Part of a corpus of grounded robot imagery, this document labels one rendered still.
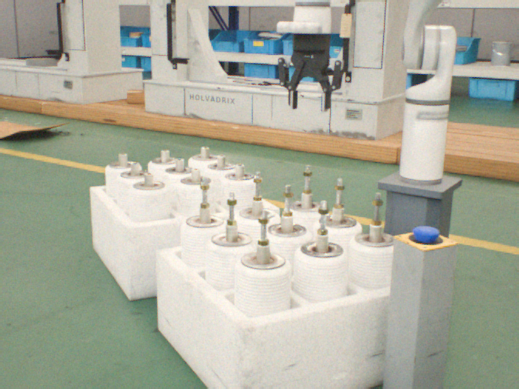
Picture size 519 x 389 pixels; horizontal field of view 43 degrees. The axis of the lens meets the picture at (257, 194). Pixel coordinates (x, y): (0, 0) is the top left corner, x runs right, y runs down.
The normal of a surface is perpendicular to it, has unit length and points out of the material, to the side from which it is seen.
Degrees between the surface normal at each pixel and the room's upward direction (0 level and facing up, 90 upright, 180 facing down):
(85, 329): 0
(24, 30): 90
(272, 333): 90
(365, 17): 90
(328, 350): 90
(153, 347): 0
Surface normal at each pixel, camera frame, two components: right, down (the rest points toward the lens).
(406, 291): -0.88, 0.11
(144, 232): 0.43, 0.25
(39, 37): 0.84, 0.16
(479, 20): -0.54, 0.22
